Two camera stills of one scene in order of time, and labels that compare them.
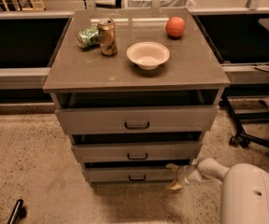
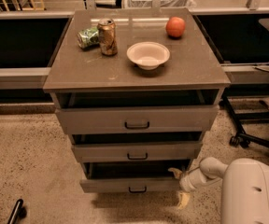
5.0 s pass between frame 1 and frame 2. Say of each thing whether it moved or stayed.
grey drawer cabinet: stayed
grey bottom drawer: moved
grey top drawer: stayed
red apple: stayed
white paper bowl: stayed
